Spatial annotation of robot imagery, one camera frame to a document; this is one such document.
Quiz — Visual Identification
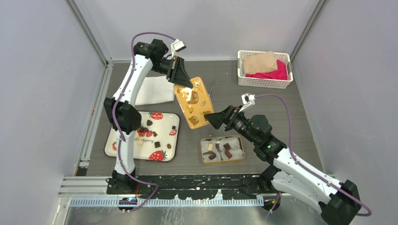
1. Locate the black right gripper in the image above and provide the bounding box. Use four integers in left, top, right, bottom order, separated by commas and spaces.
204, 105, 259, 145

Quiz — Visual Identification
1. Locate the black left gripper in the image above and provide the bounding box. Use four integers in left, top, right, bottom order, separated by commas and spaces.
150, 56, 194, 88

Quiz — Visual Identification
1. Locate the gold bear print lid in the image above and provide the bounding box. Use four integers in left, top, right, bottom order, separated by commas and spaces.
174, 77, 214, 129

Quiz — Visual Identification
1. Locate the brown chocolate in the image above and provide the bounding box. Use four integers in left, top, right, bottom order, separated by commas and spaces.
224, 150, 232, 159

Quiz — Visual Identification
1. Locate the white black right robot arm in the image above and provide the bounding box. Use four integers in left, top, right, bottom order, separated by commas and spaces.
204, 105, 361, 225

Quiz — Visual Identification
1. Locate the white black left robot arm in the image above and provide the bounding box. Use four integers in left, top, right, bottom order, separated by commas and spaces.
103, 39, 193, 194

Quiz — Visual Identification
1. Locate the white square chocolate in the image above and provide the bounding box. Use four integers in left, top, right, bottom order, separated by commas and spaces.
136, 139, 145, 146

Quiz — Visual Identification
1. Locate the white folded towel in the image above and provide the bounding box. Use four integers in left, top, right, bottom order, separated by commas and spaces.
136, 76, 175, 105

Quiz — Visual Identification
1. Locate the gold tin box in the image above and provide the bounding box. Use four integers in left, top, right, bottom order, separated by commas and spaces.
200, 135, 245, 165

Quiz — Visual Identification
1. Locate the white paper liner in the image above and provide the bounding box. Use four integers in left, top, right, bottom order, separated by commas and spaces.
201, 137, 244, 163

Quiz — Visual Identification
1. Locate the white plastic basket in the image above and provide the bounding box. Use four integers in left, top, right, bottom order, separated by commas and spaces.
237, 50, 293, 89

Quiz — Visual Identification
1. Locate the white strawberry print tray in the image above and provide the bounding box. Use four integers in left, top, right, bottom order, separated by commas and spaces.
104, 111, 181, 163

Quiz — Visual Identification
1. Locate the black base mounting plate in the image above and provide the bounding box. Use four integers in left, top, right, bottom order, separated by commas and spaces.
106, 173, 291, 201

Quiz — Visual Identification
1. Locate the beige cloth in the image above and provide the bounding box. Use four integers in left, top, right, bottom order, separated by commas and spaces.
242, 51, 277, 75

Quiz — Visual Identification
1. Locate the pink red cloth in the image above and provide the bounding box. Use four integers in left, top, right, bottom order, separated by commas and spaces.
245, 60, 287, 80

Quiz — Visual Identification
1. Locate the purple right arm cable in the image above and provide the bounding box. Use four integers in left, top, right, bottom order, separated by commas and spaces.
254, 93, 373, 217

